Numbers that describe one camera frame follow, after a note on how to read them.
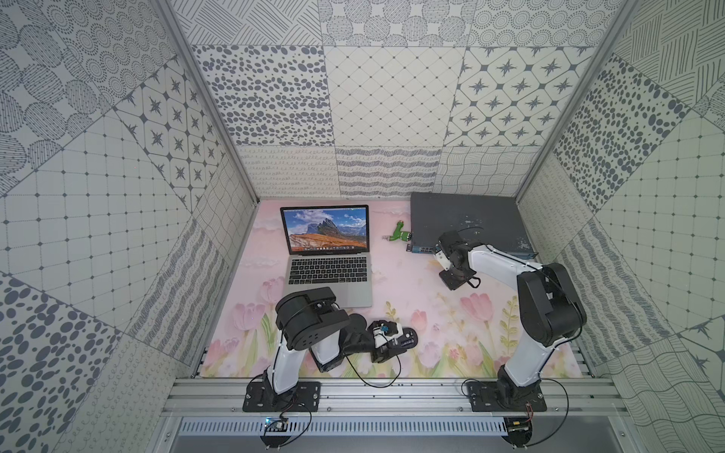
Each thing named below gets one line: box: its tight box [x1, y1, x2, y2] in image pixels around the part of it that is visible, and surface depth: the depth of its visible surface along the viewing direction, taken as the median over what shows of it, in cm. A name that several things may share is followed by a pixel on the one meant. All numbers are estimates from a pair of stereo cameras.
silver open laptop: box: [279, 204, 373, 309], surface depth 100 cm
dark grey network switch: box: [405, 191, 538, 260], surface depth 113 cm
